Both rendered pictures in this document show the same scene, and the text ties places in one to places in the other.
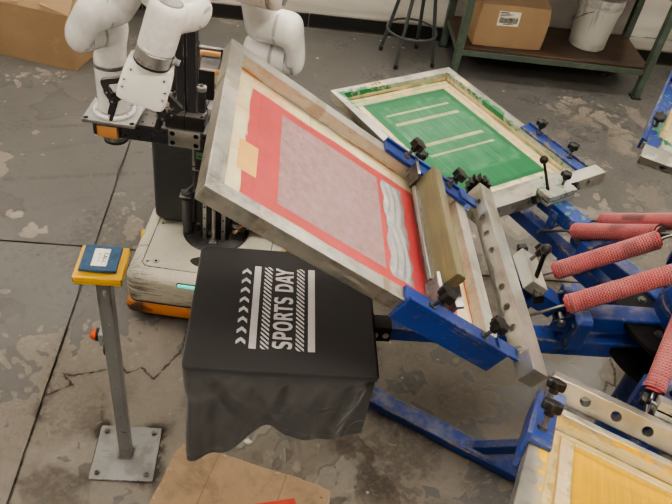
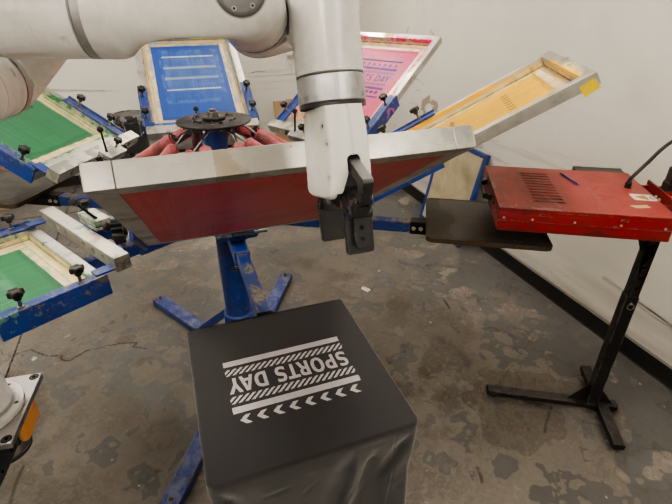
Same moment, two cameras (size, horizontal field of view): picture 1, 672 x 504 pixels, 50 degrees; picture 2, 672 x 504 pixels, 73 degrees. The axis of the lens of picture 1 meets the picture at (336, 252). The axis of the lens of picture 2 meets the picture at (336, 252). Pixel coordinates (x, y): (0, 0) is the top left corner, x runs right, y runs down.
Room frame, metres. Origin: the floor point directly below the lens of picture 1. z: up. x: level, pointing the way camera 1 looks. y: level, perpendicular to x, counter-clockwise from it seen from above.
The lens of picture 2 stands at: (1.38, 0.94, 1.74)
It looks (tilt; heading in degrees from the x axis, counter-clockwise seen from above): 29 degrees down; 258
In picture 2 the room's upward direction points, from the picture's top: straight up
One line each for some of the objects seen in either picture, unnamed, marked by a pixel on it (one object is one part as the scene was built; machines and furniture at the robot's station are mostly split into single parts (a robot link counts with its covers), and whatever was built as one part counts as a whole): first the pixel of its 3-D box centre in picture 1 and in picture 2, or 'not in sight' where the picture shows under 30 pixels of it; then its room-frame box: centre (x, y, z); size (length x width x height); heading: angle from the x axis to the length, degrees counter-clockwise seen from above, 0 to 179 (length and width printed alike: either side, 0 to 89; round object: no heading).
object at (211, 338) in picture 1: (285, 307); (289, 371); (1.31, 0.11, 0.95); 0.48 x 0.44 x 0.01; 98
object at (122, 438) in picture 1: (115, 370); not in sight; (1.36, 0.63, 0.48); 0.22 x 0.22 x 0.96; 8
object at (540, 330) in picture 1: (459, 333); (252, 285); (1.38, -0.38, 0.89); 1.24 x 0.06 x 0.06; 98
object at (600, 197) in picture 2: not in sight; (571, 199); (0.15, -0.46, 1.06); 0.61 x 0.46 x 0.12; 158
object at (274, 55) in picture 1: (265, 61); not in sight; (1.84, 0.28, 1.37); 0.13 x 0.10 x 0.16; 80
